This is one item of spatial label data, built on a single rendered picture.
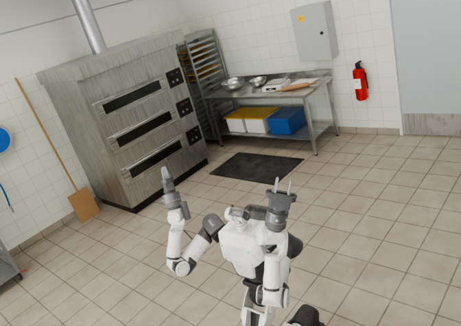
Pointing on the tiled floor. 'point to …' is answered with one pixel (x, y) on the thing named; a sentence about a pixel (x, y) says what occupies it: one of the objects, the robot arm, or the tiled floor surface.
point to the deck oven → (129, 119)
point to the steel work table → (306, 132)
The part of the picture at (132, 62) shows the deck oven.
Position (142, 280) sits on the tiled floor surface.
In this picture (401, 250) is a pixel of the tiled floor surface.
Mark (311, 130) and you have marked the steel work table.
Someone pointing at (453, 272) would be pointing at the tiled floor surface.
